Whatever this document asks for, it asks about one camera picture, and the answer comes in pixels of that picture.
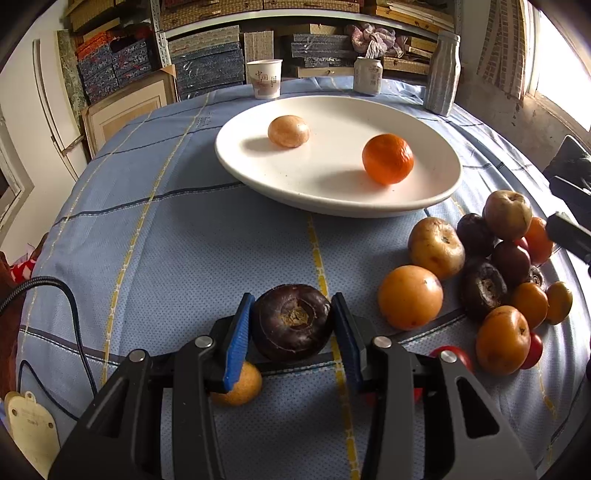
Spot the pale round fruit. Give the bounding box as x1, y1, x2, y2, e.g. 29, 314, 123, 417
268, 115, 311, 148

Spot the stack of patterned boxes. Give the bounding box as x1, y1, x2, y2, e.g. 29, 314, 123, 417
65, 0, 458, 104

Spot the large smooth orange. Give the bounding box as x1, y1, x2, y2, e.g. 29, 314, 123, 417
378, 265, 444, 330

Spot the metal storage shelf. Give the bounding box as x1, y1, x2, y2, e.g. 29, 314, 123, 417
60, 0, 462, 104

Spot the black cable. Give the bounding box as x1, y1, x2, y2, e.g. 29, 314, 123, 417
0, 276, 100, 421

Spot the orange persimmon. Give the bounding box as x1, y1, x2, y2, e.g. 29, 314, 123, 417
524, 217, 554, 266
475, 305, 532, 376
510, 281, 549, 329

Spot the small orange kumquat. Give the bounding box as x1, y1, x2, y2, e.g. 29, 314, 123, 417
545, 281, 574, 325

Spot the bumpy orange tangerine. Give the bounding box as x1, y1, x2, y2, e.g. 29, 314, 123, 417
361, 133, 415, 186

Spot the white plate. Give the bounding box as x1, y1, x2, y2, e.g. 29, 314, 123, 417
215, 95, 463, 219

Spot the small yellow fruit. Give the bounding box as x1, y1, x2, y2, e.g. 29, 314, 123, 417
210, 361, 263, 407

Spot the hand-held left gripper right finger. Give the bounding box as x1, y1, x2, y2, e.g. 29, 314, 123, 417
331, 292, 539, 480

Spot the beige plastic tag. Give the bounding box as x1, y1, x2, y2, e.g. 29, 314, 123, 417
4, 391, 61, 478

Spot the white paper cup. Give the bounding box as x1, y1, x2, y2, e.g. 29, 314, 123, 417
246, 59, 283, 100

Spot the grey ribbed bottle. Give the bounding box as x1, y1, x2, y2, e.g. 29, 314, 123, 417
425, 31, 461, 117

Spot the pink plastic bag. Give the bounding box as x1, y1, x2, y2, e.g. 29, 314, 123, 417
345, 23, 409, 58

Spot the dark purple mangosteen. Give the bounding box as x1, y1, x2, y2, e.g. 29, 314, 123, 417
252, 284, 333, 362
459, 258, 509, 321

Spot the wooden framed panel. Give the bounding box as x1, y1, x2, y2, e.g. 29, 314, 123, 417
82, 69, 178, 160

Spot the white drink can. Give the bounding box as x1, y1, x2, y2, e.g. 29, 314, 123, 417
353, 56, 384, 96

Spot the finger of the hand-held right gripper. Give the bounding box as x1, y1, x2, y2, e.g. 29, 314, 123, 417
549, 175, 591, 217
546, 211, 591, 266

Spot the white board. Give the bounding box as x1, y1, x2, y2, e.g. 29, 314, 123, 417
32, 39, 88, 181

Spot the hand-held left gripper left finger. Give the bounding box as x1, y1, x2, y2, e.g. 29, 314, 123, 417
48, 292, 256, 480

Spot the red cherry tomato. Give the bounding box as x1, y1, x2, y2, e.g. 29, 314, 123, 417
521, 332, 544, 371
428, 345, 475, 376

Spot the green stone slab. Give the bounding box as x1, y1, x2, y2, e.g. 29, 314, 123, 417
56, 30, 88, 112

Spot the blue plaid tablecloth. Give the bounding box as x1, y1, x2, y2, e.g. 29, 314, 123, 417
18, 76, 591, 480

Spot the dark red plum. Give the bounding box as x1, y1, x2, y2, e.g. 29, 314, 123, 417
490, 241, 532, 289
456, 213, 497, 258

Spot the red cloth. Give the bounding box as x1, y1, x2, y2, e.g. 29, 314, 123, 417
9, 233, 49, 284

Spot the bright window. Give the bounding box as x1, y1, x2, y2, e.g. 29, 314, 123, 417
526, 0, 591, 132

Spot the white framed window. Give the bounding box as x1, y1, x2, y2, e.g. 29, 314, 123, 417
0, 106, 35, 232

